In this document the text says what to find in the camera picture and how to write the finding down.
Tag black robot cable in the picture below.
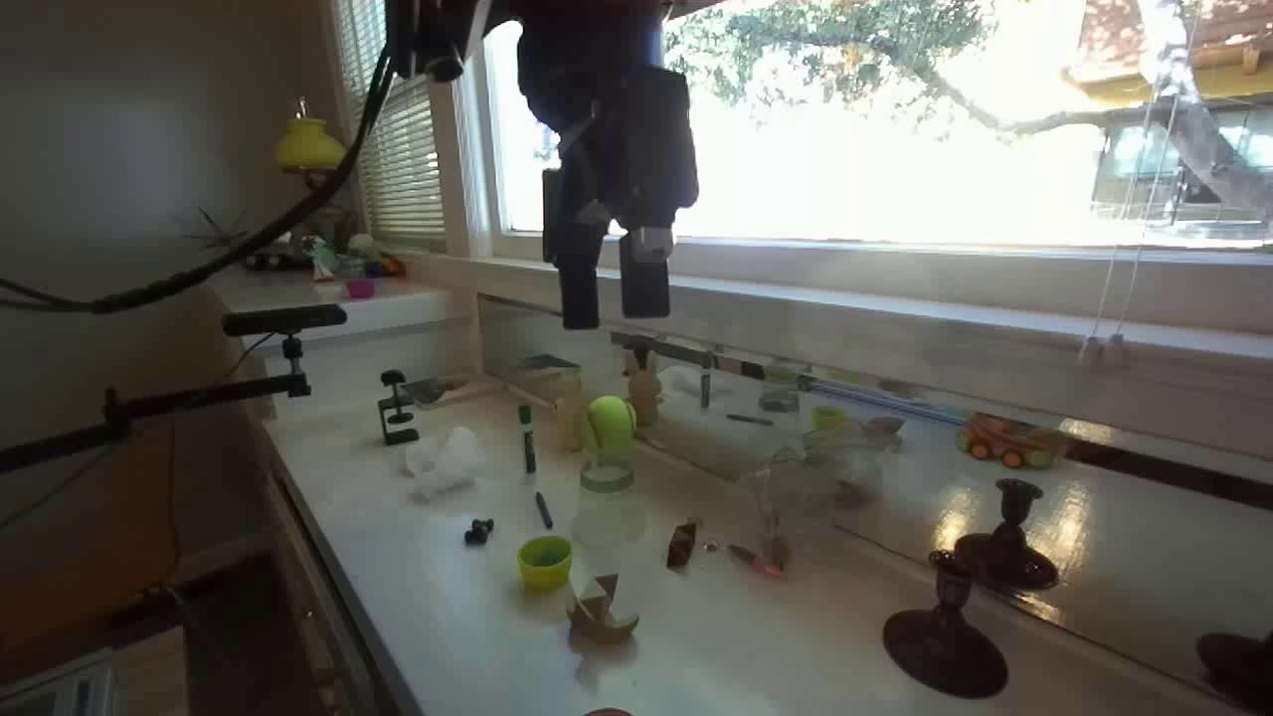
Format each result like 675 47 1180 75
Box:
0 42 403 319

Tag small dark pink object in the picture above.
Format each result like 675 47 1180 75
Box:
720 534 794 580

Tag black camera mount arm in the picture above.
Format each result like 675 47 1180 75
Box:
0 334 314 477

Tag yellow shade table lamp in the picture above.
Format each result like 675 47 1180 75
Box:
269 95 355 249

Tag black stereo camera bar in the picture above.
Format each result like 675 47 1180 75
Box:
220 300 348 336

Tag clear glass jar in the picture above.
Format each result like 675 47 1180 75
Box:
567 438 653 551

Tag white blind pull string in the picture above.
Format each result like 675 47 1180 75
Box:
1104 75 1159 361
1078 75 1129 367

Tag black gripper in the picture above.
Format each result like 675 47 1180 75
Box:
512 18 702 334

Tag clear plastic container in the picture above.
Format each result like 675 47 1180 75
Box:
740 452 832 551

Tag white window blinds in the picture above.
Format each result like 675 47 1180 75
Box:
339 0 448 245

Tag green tennis ball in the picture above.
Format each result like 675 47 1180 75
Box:
586 391 641 452

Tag small brown block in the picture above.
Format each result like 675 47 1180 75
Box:
665 515 702 574

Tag lime green plastic cap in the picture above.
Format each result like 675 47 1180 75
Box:
512 527 576 595

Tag black table clamp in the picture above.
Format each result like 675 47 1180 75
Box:
374 367 424 448

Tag black candlestick holder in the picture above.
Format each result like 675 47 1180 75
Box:
878 547 1010 705

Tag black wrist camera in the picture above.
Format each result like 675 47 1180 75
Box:
384 0 468 88

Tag green dry erase marker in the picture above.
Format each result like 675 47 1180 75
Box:
512 402 541 477

